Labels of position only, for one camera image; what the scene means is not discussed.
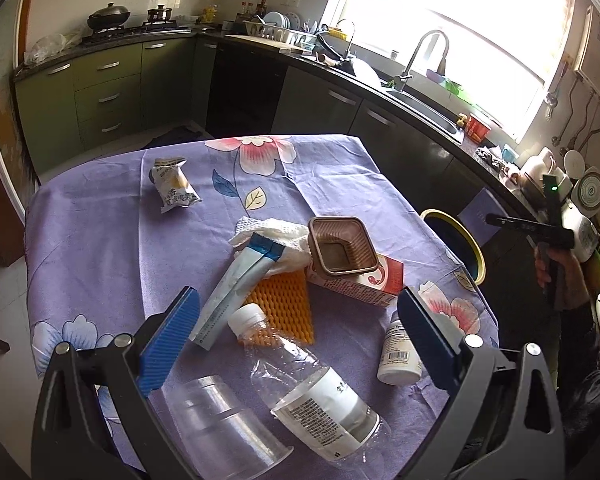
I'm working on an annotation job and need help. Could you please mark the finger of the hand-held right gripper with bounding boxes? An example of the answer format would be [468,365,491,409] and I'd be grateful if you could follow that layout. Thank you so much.
[485,213,537,235]

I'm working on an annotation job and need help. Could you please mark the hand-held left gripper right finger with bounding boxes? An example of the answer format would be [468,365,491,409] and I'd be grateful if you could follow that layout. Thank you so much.
[396,286,567,480]

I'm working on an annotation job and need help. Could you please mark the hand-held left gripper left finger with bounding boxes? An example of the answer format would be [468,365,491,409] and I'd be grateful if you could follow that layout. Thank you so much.
[30,286,216,480]

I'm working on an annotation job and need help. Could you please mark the yellow rimmed blue trash bin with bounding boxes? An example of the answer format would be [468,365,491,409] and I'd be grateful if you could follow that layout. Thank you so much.
[420,208,487,287]

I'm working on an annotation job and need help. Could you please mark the red and white carton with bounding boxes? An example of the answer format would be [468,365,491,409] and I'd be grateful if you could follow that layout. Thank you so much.
[305,254,405,309]

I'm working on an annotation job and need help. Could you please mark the clear plastic bottle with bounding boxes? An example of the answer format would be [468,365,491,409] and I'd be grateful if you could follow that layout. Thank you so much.
[228,304,392,462]

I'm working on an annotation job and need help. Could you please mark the white tissue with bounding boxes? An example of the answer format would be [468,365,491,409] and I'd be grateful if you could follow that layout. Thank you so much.
[229,217,314,275]

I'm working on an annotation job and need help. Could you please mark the person's right forearm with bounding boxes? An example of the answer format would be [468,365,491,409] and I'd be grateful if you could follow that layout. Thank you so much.
[555,302,600,461]

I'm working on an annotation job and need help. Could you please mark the person's right hand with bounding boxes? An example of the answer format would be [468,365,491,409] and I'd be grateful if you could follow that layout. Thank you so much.
[534,245,592,311]

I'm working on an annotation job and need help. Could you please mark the pale purple bag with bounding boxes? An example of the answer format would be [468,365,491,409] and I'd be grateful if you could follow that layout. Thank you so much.
[457,187,504,244]

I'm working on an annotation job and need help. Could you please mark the white pill bottle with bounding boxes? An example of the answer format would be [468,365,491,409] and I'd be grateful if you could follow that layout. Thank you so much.
[377,310,424,387]

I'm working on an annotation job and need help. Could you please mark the round patterned plate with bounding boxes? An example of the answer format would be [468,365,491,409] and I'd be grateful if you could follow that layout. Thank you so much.
[577,167,600,219]

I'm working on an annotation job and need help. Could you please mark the white kettle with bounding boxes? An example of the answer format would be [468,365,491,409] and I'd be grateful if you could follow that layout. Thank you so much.
[519,147,557,187]

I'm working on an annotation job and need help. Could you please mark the round white lid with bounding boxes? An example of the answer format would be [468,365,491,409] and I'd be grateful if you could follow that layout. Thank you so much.
[562,149,589,181]

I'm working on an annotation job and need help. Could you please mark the blue and white tube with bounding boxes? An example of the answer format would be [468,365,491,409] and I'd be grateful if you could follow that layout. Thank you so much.
[189,232,287,352]

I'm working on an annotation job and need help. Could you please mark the clear plastic cup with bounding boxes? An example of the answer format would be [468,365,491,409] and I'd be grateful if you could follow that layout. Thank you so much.
[162,375,295,480]

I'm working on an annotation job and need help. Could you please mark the red container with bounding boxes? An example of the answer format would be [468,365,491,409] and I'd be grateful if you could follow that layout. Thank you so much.
[465,112,494,144]

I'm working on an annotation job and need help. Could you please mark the orange foam net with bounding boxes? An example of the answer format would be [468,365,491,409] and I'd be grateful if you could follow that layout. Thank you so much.
[242,269,316,347]

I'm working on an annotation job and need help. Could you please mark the purple floral tablecloth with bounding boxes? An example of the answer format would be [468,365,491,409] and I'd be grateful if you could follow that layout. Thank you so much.
[25,133,501,471]

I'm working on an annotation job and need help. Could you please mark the brown plastic tray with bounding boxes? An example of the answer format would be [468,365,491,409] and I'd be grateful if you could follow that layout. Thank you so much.
[307,216,381,277]

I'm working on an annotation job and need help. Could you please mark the steel sink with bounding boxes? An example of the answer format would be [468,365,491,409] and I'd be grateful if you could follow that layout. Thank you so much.
[384,87,466,144]

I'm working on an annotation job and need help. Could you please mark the white snack packet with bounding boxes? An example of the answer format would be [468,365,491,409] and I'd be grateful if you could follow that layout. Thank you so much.
[149,157,202,214]

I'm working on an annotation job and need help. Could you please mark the green sink cabinet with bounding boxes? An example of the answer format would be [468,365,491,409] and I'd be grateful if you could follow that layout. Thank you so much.
[271,64,486,221]

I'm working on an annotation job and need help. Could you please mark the tall steel faucet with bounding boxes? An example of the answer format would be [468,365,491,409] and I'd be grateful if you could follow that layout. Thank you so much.
[399,29,451,93]

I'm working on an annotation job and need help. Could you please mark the bright window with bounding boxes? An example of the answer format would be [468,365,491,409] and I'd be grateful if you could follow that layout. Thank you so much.
[324,0,577,142]

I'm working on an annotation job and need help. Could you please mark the white bowl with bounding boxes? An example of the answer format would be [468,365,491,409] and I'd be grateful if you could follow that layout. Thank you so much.
[349,57,382,87]

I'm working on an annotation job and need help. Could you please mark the small steel faucet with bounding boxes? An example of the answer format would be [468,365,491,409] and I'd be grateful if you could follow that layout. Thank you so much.
[335,19,357,59]

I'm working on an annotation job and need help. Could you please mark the green drawer cabinet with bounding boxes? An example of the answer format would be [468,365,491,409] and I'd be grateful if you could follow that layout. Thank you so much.
[13,35,197,176]

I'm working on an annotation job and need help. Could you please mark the dish rack with dishes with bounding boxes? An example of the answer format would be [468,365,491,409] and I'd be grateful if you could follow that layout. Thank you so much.
[243,10,317,49]

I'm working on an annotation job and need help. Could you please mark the wooden cutting board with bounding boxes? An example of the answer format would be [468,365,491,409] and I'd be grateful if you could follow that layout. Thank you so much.
[224,34,307,54]

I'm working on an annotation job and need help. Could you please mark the gas stove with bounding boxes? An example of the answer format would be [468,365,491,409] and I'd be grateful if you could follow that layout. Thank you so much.
[82,20,193,45]

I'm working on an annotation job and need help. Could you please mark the plastic bags on counter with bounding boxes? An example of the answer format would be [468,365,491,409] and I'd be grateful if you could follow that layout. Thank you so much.
[23,32,84,67]

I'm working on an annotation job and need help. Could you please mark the black wok with lid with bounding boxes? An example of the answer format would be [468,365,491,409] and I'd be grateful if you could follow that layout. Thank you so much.
[86,2,131,31]

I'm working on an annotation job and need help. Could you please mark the sauce bottles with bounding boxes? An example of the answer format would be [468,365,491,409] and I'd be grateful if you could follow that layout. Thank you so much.
[237,0,269,24]

